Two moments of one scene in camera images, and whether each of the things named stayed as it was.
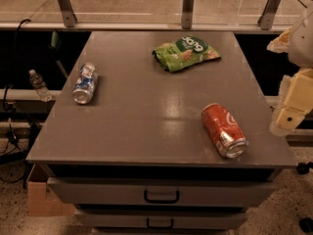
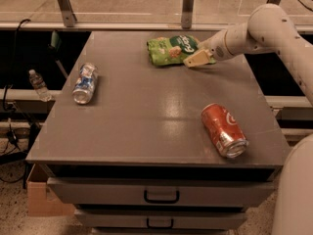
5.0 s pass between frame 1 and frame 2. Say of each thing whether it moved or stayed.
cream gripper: moved
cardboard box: stayed
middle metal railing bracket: stayed
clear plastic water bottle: stayed
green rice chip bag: moved
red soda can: stayed
